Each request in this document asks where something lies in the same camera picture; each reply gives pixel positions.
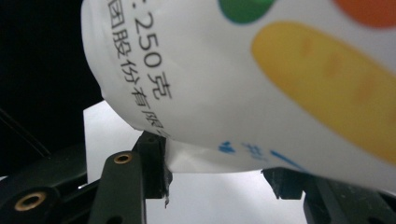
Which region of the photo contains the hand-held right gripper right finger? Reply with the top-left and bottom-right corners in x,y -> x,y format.
262,167 -> 313,201

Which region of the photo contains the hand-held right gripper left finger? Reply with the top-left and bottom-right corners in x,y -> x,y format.
132,130 -> 175,209

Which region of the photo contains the blue and white milk pouch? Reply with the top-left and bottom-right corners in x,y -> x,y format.
79,0 -> 396,194

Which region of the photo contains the white table sheet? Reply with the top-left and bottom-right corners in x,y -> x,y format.
82,99 -> 310,224

